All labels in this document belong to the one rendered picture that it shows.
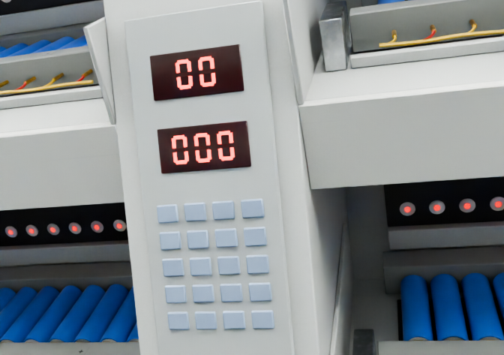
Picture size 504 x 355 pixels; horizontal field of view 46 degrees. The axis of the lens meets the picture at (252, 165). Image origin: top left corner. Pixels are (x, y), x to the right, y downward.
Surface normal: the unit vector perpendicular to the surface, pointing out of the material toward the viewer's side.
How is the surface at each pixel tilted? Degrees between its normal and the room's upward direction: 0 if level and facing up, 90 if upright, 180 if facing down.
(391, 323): 22
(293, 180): 90
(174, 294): 90
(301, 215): 90
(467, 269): 111
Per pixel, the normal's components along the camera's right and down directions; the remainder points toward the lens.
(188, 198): -0.24, 0.07
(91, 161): -0.19, 0.43
